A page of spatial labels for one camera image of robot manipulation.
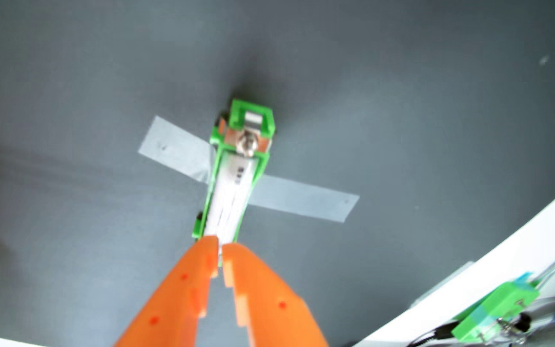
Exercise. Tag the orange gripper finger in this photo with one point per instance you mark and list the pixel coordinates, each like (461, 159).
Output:
(171, 303)
(272, 308)

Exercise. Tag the green block with blue band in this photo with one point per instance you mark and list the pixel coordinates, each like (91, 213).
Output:
(494, 308)

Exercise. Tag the green battery holder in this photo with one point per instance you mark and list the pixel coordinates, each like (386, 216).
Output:
(239, 108)

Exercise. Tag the grey tape strip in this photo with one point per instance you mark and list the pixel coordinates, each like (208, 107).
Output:
(301, 197)

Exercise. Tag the white cylindrical battery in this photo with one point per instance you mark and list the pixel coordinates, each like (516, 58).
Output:
(229, 197)

